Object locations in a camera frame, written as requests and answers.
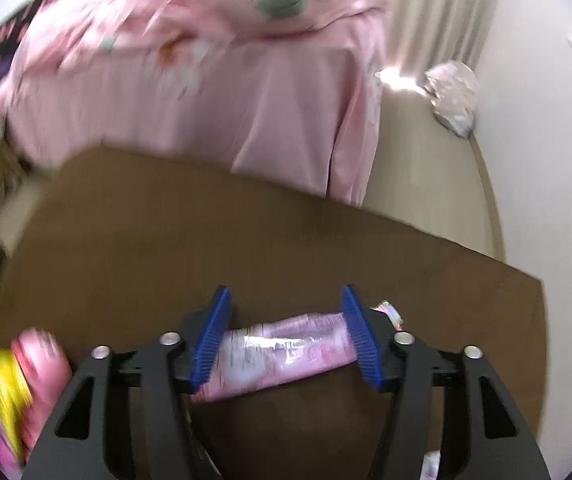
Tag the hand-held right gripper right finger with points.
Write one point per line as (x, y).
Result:
(361, 340)

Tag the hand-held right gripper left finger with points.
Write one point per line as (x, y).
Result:
(210, 340)

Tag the pink printed packet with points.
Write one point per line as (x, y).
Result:
(276, 355)

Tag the yellow snack packet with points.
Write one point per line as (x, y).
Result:
(8, 395)

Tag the pink caterpillar toy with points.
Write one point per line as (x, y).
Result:
(45, 380)

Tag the bed with pink floral sheet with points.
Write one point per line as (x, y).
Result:
(266, 120)

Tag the white plastic bag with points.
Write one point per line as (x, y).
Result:
(453, 95)

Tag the white pleated curtain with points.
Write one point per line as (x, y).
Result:
(441, 10)

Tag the pink floral duvet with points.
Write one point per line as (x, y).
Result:
(190, 0)

